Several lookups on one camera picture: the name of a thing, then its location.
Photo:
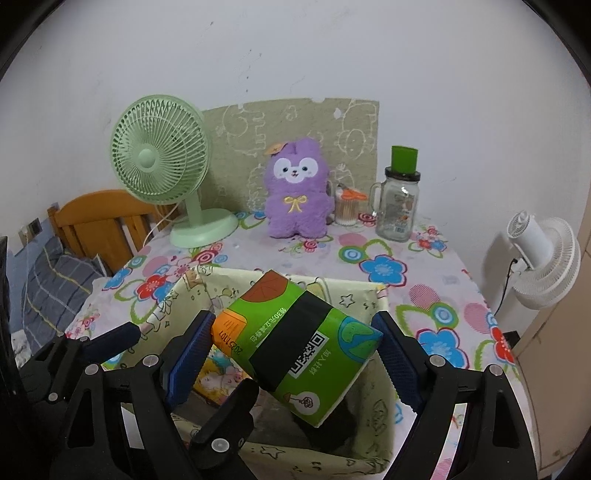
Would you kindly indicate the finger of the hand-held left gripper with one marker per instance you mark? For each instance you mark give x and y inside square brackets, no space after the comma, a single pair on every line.
[226,415]
[113,341]

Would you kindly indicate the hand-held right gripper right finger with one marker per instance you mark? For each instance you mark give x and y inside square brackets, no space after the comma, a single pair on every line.
[399,364]

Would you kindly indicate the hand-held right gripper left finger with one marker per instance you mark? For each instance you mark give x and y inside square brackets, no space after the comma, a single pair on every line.
[189,360]

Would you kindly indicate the yellow printed fabric basket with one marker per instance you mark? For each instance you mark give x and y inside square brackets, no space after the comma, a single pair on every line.
[351,295]

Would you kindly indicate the green tissue pack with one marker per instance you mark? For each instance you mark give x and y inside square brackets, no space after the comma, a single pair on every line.
[277,323]

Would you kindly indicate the cartoon printed tissue pack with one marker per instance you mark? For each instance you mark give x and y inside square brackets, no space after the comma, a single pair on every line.
[221,374]

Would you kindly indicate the blue bed sheet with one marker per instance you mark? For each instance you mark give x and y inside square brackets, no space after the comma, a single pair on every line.
[23,258]

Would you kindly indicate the grey plaid pillow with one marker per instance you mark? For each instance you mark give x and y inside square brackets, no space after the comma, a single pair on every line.
[55,286]

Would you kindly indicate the floral tablecloth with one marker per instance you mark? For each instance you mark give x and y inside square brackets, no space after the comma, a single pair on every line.
[415,277]

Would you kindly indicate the wooden bed headboard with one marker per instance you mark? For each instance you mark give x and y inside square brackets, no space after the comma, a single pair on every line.
[87,221]

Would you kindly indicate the glass jar with green lid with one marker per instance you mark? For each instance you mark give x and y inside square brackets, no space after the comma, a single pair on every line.
[397,217]

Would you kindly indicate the clear cotton swab jar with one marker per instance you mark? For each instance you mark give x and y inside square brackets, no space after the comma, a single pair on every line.
[346,214]

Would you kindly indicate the purple plush bunny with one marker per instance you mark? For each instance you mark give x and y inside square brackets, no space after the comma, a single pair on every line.
[295,217]

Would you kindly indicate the white standing fan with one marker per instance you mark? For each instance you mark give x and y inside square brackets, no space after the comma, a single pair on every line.
[549,258]

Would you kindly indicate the green desk fan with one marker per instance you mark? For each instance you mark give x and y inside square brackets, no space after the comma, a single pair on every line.
[147,157]

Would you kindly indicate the green printed board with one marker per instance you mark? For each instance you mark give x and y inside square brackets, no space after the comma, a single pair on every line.
[231,138]

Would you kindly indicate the wall socket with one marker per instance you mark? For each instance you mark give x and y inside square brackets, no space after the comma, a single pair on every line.
[31,229]

